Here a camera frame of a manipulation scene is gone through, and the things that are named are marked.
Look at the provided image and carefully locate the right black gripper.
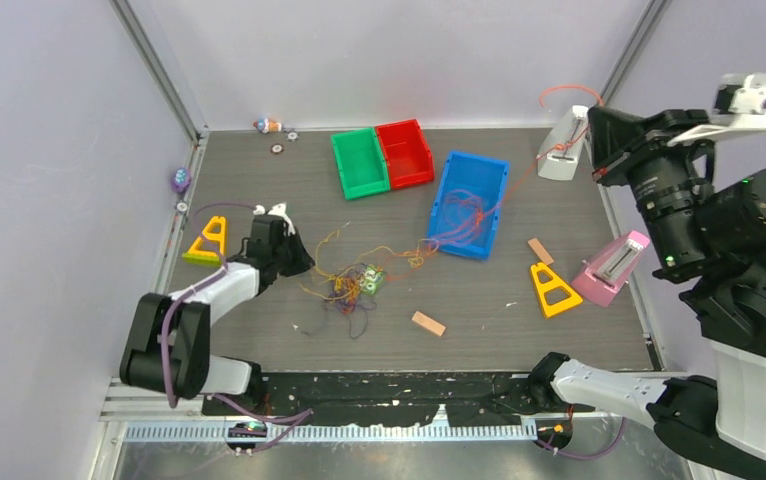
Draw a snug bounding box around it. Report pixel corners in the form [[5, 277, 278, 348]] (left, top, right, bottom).
[[578, 103, 708, 267]]

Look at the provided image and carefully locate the red orange cable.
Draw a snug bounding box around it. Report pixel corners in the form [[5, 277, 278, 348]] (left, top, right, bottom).
[[422, 84, 604, 260]]

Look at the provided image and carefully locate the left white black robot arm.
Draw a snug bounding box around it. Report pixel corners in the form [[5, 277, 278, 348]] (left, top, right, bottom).
[[119, 213, 314, 414]]

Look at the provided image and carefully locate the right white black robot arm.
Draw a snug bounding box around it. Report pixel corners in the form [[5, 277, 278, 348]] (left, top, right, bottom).
[[527, 107, 766, 479]]

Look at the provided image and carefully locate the white metronome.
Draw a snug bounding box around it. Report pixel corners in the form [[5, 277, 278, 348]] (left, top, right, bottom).
[[537, 105, 589, 181]]

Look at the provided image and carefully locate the green frog toy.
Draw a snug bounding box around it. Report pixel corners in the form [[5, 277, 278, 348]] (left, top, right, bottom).
[[360, 264, 387, 296]]

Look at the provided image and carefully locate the purple round toy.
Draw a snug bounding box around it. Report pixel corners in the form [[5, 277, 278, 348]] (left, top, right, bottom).
[[171, 167, 192, 194]]

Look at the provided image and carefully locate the green plastic bin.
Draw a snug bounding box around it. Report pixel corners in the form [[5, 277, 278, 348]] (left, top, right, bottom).
[[331, 128, 391, 200]]

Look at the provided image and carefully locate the small figurine toy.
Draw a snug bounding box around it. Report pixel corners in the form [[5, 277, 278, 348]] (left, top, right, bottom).
[[252, 118, 284, 134]]

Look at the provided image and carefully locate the small orange block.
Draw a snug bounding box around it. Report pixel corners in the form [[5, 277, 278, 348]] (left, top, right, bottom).
[[527, 238, 554, 265]]

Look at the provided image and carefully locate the pink metronome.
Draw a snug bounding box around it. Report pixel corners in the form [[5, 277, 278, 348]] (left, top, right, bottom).
[[571, 230, 651, 307]]

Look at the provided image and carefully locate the red plastic bin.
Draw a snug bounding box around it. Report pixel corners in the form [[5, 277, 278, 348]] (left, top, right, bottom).
[[374, 119, 435, 190]]

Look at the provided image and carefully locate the blue plastic bin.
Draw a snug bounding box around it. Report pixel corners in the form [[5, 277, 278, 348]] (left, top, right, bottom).
[[426, 151, 510, 260]]

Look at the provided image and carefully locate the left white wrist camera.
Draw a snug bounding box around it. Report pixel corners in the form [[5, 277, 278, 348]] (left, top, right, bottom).
[[253, 202, 297, 235]]

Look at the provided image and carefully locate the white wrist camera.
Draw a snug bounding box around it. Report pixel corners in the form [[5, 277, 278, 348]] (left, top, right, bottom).
[[253, 202, 297, 235], [667, 73, 766, 147]]

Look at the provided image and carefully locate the left yellow triangle frame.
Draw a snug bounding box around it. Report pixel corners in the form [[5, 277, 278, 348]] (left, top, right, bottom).
[[182, 216, 228, 267]]

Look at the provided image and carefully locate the yellow triangle frame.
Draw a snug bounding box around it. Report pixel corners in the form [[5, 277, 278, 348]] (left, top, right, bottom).
[[530, 262, 583, 319], [182, 216, 228, 267]]

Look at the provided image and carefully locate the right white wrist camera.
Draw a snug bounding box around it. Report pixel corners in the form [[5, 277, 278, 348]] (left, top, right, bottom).
[[667, 73, 766, 147]]

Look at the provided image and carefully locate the right yellow triangle frame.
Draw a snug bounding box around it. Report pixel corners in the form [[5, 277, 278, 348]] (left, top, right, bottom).
[[530, 262, 583, 319]]

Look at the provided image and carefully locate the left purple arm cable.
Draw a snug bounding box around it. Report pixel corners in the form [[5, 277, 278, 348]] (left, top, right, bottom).
[[160, 201, 318, 455]]

